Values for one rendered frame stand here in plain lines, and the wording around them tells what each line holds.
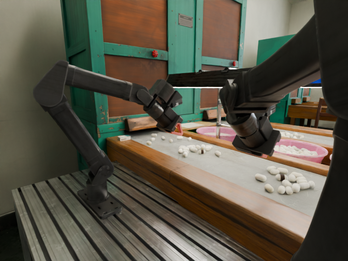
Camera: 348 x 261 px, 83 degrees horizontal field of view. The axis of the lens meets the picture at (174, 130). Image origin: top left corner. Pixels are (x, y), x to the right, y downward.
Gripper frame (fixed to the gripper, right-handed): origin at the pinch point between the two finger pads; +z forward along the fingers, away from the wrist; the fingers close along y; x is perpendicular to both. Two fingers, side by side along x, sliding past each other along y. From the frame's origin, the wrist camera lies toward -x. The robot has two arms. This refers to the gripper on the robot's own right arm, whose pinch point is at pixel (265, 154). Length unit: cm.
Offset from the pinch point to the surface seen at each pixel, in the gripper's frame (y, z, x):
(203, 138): 48, 28, -10
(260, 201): -3.8, -0.1, 12.3
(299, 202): -8.8, 10.3, 6.8
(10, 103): 158, -44, 29
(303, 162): -1.1, 28.5, -11.5
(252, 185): 4.0, 9.8, 7.4
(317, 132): 12, 80, -53
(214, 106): 84, 62, -53
